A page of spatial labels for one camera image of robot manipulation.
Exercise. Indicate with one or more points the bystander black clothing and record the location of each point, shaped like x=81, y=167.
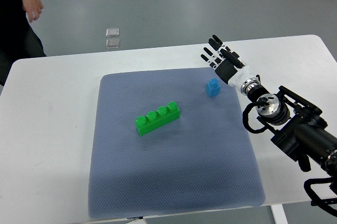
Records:
x=18, y=40

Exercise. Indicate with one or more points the bystander bare hand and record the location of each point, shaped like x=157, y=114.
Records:
x=33, y=9

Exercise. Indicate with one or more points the white table leg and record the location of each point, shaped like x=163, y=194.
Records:
x=279, y=214

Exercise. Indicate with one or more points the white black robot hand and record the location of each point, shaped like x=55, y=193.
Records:
x=229, y=67

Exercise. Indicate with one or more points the lower metal floor plate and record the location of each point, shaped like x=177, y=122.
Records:
x=112, y=43

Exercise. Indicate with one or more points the blue-grey textured mat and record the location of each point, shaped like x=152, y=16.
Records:
x=203, y=160

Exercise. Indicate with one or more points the green four-stud toy block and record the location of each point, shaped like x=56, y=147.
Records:
x=157, y=118

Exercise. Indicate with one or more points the metal floor plate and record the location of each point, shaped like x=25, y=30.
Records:
x=112, y=43
x=112, y=32

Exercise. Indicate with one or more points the upper metal floor plate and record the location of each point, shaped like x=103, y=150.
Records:
x=112, y=32

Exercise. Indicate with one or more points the blue toy block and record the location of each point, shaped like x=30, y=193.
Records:
x=213, y=87

